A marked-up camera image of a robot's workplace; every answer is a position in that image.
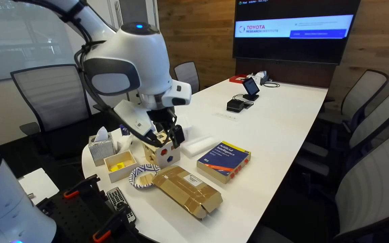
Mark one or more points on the grey tissue box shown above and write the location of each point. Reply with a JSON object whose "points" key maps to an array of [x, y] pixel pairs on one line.
{"points": [[100, 150]]}

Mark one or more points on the wooden sticks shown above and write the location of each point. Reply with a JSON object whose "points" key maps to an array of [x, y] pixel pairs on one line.
{"points": [[145, 179]]}

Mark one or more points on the white and black desk device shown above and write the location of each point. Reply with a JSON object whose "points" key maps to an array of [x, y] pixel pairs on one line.
{"points": [[259, 77]]}

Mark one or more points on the grey mesh office chair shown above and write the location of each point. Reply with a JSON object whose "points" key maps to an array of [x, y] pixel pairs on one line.
{"points": [[52, 98], [187, 75]]}

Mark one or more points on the whiteboard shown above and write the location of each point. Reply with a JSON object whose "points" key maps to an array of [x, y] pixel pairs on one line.
{"points": [[19, 37]]}

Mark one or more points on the wall television screen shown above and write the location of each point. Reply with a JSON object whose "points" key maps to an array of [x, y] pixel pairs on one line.
{"points": [[292, 33]]}

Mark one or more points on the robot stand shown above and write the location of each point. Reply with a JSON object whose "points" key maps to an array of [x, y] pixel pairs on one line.
{"points": [[76, 219]]}

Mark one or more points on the blue patterned paper plate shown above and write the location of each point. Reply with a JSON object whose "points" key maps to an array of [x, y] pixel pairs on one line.
{"points": [[137, 177]]}

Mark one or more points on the yellow block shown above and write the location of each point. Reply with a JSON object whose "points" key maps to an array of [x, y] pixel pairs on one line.
{"points": [[117, 166]]}

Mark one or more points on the row of office chairs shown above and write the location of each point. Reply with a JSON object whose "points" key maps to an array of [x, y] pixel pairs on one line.
{"points": [[373, 175]]}

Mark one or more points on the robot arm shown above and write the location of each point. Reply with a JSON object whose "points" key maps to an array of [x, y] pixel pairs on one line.
{"points": [[137, 57]]}

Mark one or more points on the table outlet plate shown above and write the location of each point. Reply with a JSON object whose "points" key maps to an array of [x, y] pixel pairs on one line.
{"points": [[226, 116]]}

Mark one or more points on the black remote control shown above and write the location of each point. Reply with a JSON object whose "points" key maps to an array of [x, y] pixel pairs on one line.
{"points": [[120, 202]]}

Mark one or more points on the black clamp with orange tip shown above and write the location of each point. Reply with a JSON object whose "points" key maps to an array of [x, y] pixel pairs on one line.
{"points": [[81, 187], [111, 224]]}

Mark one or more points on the white paper bag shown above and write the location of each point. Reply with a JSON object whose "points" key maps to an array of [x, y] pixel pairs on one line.
{"points": [[122, 140]]}

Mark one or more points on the open wooden box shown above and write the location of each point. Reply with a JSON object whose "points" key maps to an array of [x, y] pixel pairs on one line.
{"points": [[122, 168]]}

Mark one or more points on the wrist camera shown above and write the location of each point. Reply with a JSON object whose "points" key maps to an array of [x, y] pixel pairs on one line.
{"points": [[132, 116]]}

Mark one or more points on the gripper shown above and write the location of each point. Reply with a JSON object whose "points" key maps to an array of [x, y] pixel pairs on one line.
{"points": [[162, 118]]}

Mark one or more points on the wooden shape sorter cube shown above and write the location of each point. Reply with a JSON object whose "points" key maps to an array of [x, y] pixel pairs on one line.
{"points": [[162, 155]]}

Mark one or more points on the white flat box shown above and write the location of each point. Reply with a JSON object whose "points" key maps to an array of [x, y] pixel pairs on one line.
{"points": [[38, 185]]}

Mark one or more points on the brown cardboard box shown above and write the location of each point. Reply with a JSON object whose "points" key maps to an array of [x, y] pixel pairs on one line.
{"points": [[187, 190]]}

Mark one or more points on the blue and yellow book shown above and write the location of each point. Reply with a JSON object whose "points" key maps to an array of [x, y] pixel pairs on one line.
{"points": [[223, 160]]}

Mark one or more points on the white foam tray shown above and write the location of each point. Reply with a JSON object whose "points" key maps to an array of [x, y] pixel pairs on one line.
{"points": [[199, 145]]}

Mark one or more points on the tablet on stand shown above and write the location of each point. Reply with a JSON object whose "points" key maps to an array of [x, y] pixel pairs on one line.
{"points": [[250, 87]]}

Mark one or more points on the red box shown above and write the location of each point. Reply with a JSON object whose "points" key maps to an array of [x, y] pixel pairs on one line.
{"points": [[237, 79]]}

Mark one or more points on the black box device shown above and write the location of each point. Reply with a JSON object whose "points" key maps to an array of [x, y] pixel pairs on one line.
{"points": [[235, 105]]}

